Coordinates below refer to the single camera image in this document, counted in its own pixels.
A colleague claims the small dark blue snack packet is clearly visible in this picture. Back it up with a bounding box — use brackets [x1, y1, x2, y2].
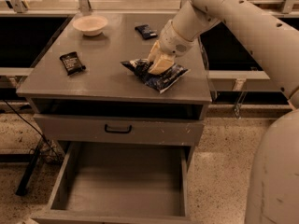
[135, 24, 158, 40]

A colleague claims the closed grey drawer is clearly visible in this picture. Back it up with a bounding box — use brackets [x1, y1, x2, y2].
[34, 114, 204, 146]

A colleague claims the white bowl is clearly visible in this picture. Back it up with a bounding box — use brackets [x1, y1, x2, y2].
[73, 15, 108, 36]

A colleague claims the open grey bottom drawer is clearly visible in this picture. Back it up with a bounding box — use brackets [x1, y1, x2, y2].
[32, 142, 191, 224]

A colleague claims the grey drawer cabinet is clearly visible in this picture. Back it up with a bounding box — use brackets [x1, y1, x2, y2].
[16, 12, 213, 147]

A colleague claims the black floor cable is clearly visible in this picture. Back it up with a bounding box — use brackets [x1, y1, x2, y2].
[0, 98, 64, 161]

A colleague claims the black power strip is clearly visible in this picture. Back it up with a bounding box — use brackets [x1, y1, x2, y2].
[15, 145, 40, 196]

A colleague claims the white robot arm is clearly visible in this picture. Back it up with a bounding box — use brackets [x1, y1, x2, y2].
[148, 0, 299, 224]

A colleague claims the black drawer handle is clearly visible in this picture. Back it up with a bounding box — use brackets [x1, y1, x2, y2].
[104, 124, 132, 134]

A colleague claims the metal bracket under shelf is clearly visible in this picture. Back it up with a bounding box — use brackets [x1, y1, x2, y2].
[233, 78, 247, 119]

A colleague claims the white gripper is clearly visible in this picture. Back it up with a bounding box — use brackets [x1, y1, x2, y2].
[148, 20, 194, 75]

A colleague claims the blue chip bag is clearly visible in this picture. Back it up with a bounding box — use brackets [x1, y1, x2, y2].
[121, 59, 189, 93]

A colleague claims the black snack packet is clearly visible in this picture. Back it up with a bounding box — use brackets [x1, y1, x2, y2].
[60, 51, 86, 76]

